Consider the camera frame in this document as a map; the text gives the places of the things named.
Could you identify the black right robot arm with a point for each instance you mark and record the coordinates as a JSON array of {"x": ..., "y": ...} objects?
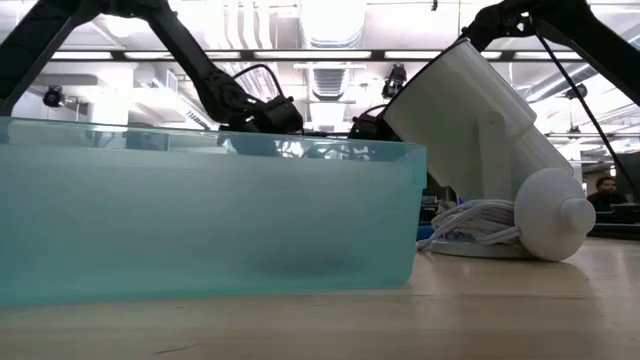
[{"x": 575, "y": 20}]

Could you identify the black hanging spotlight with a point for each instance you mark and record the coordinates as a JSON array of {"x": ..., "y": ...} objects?
[
  {"x": 395, "y": 80},
  {"x": 577, "y": 91},
  {"x": 52, "y": 96}
]

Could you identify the person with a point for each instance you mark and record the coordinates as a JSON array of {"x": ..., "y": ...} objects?
[{"x": 606, "y": 187}]

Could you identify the dark monitor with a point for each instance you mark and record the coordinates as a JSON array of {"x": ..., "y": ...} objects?
[{"x": 629, "y": 170}]

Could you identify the white cylindrical desk lamp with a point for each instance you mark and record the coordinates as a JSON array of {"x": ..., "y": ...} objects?
[{"x": 465, "y": 125}]

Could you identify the dark desk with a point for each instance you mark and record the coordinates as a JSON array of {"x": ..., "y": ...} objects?
[{"x": 615, "y": 222}]

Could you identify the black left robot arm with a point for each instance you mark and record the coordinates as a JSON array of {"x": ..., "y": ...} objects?
[{"x": 185, "y": 45}]

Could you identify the translucent green plastic bin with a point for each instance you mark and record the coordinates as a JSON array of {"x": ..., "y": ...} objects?
[{"x": 200, "y": 225}]

